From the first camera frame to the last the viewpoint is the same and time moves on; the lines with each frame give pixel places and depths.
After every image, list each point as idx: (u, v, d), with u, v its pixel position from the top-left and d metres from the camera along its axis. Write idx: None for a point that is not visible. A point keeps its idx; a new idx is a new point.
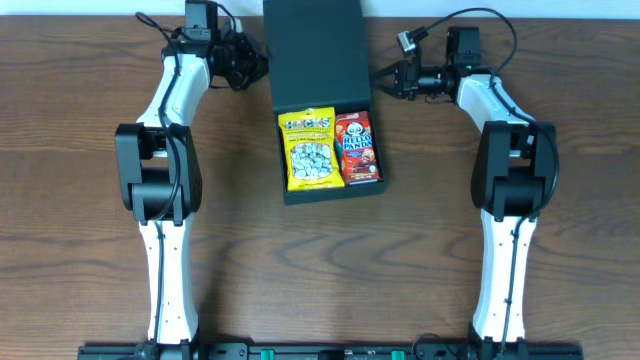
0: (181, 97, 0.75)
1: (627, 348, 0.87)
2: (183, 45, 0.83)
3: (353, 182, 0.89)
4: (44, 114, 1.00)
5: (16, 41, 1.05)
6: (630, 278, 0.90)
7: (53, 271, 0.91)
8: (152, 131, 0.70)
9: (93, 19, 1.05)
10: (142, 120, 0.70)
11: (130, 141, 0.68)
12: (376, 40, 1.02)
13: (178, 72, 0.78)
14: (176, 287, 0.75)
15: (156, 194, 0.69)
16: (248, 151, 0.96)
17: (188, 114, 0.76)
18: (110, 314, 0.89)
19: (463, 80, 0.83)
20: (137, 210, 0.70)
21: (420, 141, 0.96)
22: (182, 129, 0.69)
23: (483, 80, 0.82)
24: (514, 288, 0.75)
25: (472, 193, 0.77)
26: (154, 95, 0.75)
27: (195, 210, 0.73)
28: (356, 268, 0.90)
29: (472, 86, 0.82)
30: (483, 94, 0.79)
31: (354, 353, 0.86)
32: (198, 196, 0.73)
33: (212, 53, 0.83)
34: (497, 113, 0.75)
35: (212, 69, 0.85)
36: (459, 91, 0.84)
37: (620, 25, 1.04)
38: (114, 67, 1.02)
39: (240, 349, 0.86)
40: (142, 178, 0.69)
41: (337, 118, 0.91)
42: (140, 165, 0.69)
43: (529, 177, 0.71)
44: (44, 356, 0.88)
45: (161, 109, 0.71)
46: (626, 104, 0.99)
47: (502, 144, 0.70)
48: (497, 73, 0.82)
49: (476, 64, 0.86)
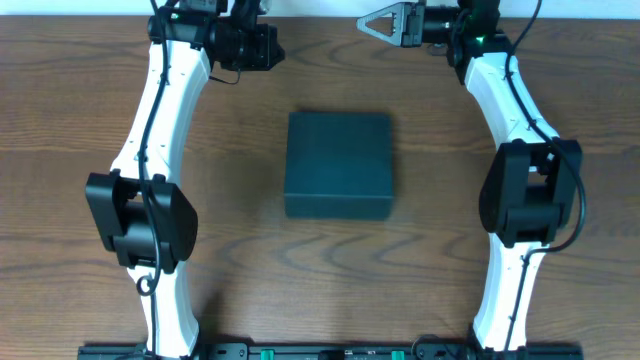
0: (166, 129, 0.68)
1: (629, 348, 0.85)
2: (175, 22, 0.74)
3: (359, 197, 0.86)
4: (45, 113, 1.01)
5: (25, 43, 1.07)
6: (630, 278, 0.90)
7: (51, 271, 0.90)
8: (130, 180, 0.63)
9: (97, 19, 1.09)
10: (117, 165, 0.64)
11: (101, 195, 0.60)
12: (376, 40, 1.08)
13: (165, 79, 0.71)
14: (170, 311, 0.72)
15: (140, 243, 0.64)
16: (249, 153, 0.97)
17: (176, 144, 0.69)
18: (109, 315, 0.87)
19: (472, 61, 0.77)
20: (121, 256, 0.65)
21: (420, 142, 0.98)
22: (161, 182, 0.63)
23: (498, 63, 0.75)
24: (520, 305, 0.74)
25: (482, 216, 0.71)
26: (136, 119, 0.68)
27: (185, 257, 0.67)
28: (356, 268, 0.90)
29: (485, 70, 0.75)
30: (498, 84, 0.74)
31: (354, 353, 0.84)
32: (187, 244, 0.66)
33: (213, 30, 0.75)
34: (514, 120, 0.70)
35: (210, 51, 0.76)
36: (469, 74, 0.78)
37: (618, 26, 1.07)
38: (116, 66, 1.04)
39: (240, 349, 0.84)
40: (121, 229, 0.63)
41: (350, 134, 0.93)
42: (117, 219, 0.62)
43: (551, 213, 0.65)
44: (34, 357, 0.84)
45: (141, 152, 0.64)
46: (627, 103, 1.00)
47: (520, 169, 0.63)
48: (513, 52, 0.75)
49: (493, 30, 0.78)
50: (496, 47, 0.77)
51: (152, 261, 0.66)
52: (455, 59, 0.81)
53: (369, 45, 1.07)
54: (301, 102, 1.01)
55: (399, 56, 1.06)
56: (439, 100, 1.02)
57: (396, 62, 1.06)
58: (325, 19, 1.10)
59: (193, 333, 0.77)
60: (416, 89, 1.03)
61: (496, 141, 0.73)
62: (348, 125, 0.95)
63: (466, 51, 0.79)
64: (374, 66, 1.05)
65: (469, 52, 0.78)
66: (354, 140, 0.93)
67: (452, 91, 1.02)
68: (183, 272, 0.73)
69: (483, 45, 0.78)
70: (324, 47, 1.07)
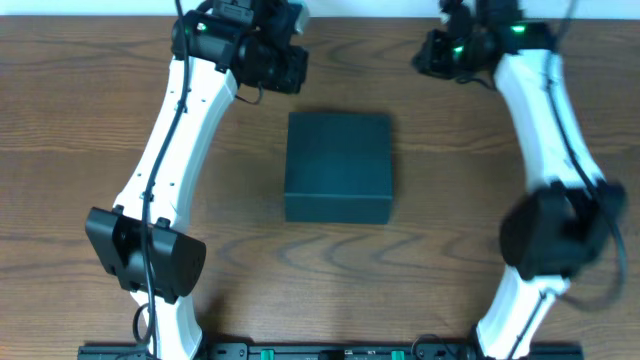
0: (177, 165, 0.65)
1: (628, 348, 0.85)
2: (201, 34, 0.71)
3: (360, 198, 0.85)
4: (45, 113, 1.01)
5: (25, 43, 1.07)
6: (630, 278, 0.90)
7: (49, 271, 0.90)
8: (132, 218, 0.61)
9: (97, 19, 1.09)
10: (121, 200, 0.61)
11: (101, 231, 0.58)
12: (376, 40, 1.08)
13: (182, 107, 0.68)
14: (168, 327, 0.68)
15: (138, 277, 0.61)
16: (250, 153, 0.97)
17: (186, 182, 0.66)
18: (110, 315, 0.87)
19: (511, 57, 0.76)
20: (123, 281, 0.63)
21: (420, 142, 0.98)
22: (164, 228, 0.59)
23: (538, 68, 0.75)
24: (529, 328, 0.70)
25: (510, 241, 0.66)
26: (148, 148, 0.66)
27: (185, 292, 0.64)
28: (356, 268, 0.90)
29: (523, 80, 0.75)
30: (542, 103, 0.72)
31: (354, 353, 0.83)
32: (187, 281, 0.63)
33: (243, 44, 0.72)
34: (560, 156, 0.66)
35: (238, 68, 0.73)
36: (504, 65, 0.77)
37: (618, 26, 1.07)
38: (116, 67, 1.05)
39: (240, 349, 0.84)
40: (120, 263, 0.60)
41: (351, 134, 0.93)
42: (116, 255, 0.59)
43: (578, 257, 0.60)
44: (33, 356, 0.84)
45: (146, 191, 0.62)
46: (626, 102, 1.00)
47: (554, 217, 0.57)
48: (552, 54, 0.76)
49: (517, 15, 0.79)
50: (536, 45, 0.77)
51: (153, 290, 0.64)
52: (489, 47, 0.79)
53: (369, 45, 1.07)
54: (301, 102, 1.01)
55: (399, 56, 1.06)
56: (439, 100, 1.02)
57: (396, 61, 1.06)
58: (325, 19, 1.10)
59: (196, 341, 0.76)
60: (416, 89, 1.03)
61: (532, 170, 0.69)
62: (350, 130, 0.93)
63: (501, 45, 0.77)
64: (374, 66, 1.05)
65: (503, 40, 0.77)
66: (356, 144, 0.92)
67: (451, 91, 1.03)
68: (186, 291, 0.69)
69: (514, 25, 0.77)
70: (325, 47, 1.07)
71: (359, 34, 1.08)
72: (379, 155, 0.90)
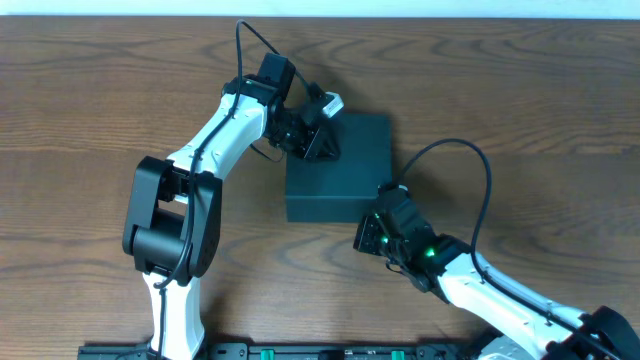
0: (224, 143, 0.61)
1: None
2: (247, 86, 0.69)
3: (362, 197, 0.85)
4: (46, 114, 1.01)
5: (25, 44, 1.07)
6: (631, 279, 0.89)
7: (48, 271, 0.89)
8: (179, 174, 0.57)
9: (95, 19, 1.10)
10: (171, 157, 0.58)
11: (147, 180, 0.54)
12: (376, 40, 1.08)
13: (231, 114, 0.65)
14: (179, 325, 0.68)
15: (161, 247, 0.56)
16: (249, 153, 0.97)
17: (225, 166, 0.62)
18: (110, 314, 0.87)
19: (440, 278, 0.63)
20: (138, 256, 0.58)
21: (420, 142, 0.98)
22: (210, 177, 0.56)
23: (452, 267, 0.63)
24: (501, 322, 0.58)
25: (469, 297, 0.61)
26: (197, 133, 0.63)
27: (200, 276, 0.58)
28: (356, 268, 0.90)
29: (456, 277, 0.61)
30: (481, 292, 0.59)
31: (354, 353, 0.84)
32: (207, 260, 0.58)
33: (276, 102, 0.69)
34: (526, 320, 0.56)
35: (271, 121, 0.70)
36: (445, 296, 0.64)
37: (618, 26, 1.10)
38: (115, 67, 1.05)
39: (241, 349, 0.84)
40: (149, 225, 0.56)
41: (359, 133, 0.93)
42: (152, 212, 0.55)
43: (474, 272, 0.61)
44: (33, 356, 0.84)
45: (197, 151, 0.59)
46: (625, 102, 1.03)
47: (475, 289, 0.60)
48: (472, 250, 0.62)
49: (435, 238, 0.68)
50: (450, 252, 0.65)
51: (167, 271, 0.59)
52: (423, 280, 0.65)
53: (369, 45, 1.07)
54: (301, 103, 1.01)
55: (399, 55, 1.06)
56: (439, 100, 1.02)
57: (397, 60, 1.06)
58: (325, 19, 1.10)
59: (197, 339, 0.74)
60: (416, 89, 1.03)
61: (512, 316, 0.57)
62: (363, 130, 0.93)
63: (421, 272, 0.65)
64: (374, 66, 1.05)
65: (430, 275, 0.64)
66: (366, 143, 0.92)
67: (452, 91, 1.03)
68: (197, 289, 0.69)
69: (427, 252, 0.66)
70: (324, 47, 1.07)
71: (359, 34, 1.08)
72: (386, 153, 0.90)
